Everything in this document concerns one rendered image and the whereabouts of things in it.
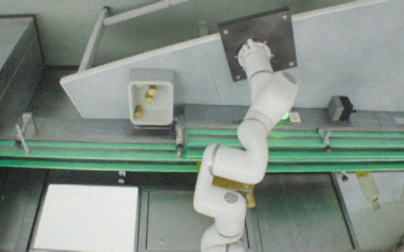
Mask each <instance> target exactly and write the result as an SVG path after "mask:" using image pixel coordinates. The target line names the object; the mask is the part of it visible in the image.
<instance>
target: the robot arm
mask: <svg viewBox="0 0 404 252"><path fill-rule="evenodd" d="M270 58H271V51H270V49H269V48H268V47H267V45H264V44H262V43H259V42H254V41H253V40H252V39H248V44H247V45H243V48H242V49H241V50H240V51H239V53H238V62H239V63H240V65H241V66H242V67H243V68H244V69H245V73H246V76H247V79H248V84H249V87H250V89H251V92H252V106H251V107H250V108H249V110H248V113H247V115H246V116H245V118H244V120H243V121H242V123H241V124H240V126H239V127H238V131H237V134H238V137H239V140H240V143H241V144H242V145H243V147H244V148H245V149H246V151H242V150H239V149H236V148H230V147H227V146H224V145H221V144H210V145H209V146H208V147H207V148H206V149H205V151H204V154H203V157H202V163H201V166H200V173H199V176H198V180H197V183H196V189H195V194H194V207H195V210H196V211H197V212H199V213H201V214H204V215H208V216H211V217H213V218H216V224H214V225H212V226H210V227H209V228H208V229H207V230H206V231H205V232H204V234H203V237H202V239H201V244H200V250H201V252H246V251H245V249H244V247H243V246H242V245H241V243H242V241H241V239H240V237H241V236H242V234H243V231H244V223H245V215H246V207H247V204H246V200H245V199H244V197H243V196H242V195H240V194H238V193H236V192H234V191H231V190H228V189H225V188H222V187H217V186H215V185H212V181H213V177H214V175H216V176H219V177H222V178H225V179H233V180H235V181H239V182H241V183H258V182H260V181H261V180H262V179H263V177H264V175H265V173H266V170H267V159H268V149H267V136H268V134H269V132H270V131H271V129H272V128H273V127H274V126H275V125H276V124H277V123H278V122H279V121H280V120H281V119H282V118H283V116H284V115H285V114H286V113H287V112H288V110H289V109H290V108H291V106H293V104H294V103H295V98H296V95H297V93H298V90H299V86H298V82H297V80H296V79H295V78H294V77H293V76H292V75H291V74H290V73H287V72H284V71H281V70H280V71H277V72H275V73H273V71H272V68H271V65H270V62H269V60H270Z"/></svg>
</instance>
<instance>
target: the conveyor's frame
mask: <svg viewBox="0 0 404 252"><path fill-rule="evenodd" d="M250 107H251V106H223V105H193V104H185V105H184V134H185V128H194V129H195V128H222V129H223V128H230V129H238V127H239V126H240V124H241V123H242V121H243V120H244V118H245V116H246V115H247V113H248V110H249V108H250ZM289 117H290V119H291V123H292V126H283V125H275V126H274V127H273V128H272V129H271V130H307V131H317V129H316V127H324V128H325V131H343V132H404V112H387V111H369V110H356V112H353V113H351V115H350V120H351V123H352V124H353V126H354V127H353V128H352V127H331V124H330V122H329V120H328V118H327V115H326V113H325V110H324V109H313V108H291V111H290V112H289ZM34 119H35V121H42V125H41V127H40V131H39V132H38V133H37V134H30V133H29V132H28V130H27V128H26V130H25V140H36V141H37V140H52V141H86V142H87V141H95V143H96V141H97V142H101V143H121V144H122V143H139V144H140V143H144V144H176V124H177V120H173V121H172V123H171V128H134V123H133V122H132V121H131V120H114V119H79V118H53V119H48V118H34ZM23 120H24V119H23V118H17V117H0V139H7V140H18V137H17V134H18V130H17V127H16V124H18V125H19V127H20V129H21V130H22V126H23V124H24V121H23Z"/></svg>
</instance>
